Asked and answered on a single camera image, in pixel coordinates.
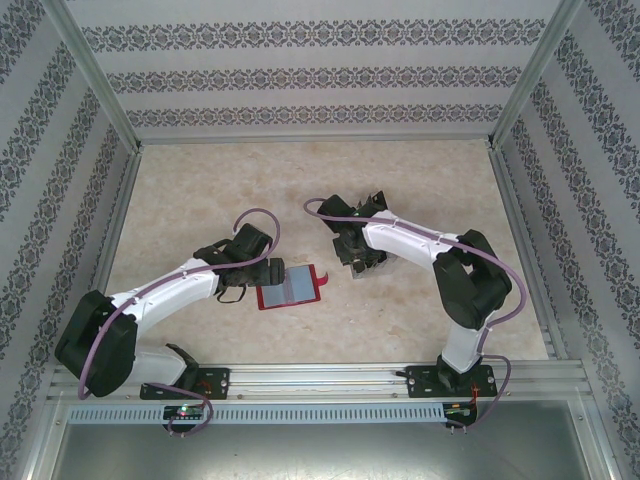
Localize red card holder wallet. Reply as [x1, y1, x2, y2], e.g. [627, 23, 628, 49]
[255, 264, 331, 312]

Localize clear acrylic card stand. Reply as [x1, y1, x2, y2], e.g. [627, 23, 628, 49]
[349, 189, 399, 281]

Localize small circuit board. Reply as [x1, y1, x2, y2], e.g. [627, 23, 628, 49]
[443, 401, 479, 420]
[163, 404, 207, 421]

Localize grey sheet metal tray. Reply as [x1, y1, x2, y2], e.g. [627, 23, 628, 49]
[29, 394, 621, 480]

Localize purple cable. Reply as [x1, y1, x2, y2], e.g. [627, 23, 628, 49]
[303, 197, 529, 432]
[78, 208, 281, 437]

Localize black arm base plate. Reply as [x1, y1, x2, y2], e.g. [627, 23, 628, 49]
[405, 363, 499, 400]
[139, 367, 231, 401]

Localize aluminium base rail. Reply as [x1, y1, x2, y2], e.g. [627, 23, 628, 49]
[47, 363, 594, 401]

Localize aluminium table side rail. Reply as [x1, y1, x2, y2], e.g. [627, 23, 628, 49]
[67, 147, 146, 366]
[487, 142, 571, 364]

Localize white slotted cable duct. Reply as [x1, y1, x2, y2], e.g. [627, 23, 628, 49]
[67, 403, 446, 424]

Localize aluminium frame post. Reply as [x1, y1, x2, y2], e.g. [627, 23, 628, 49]
[42, 0, 144, 154]
[487, 0, 586, 151]

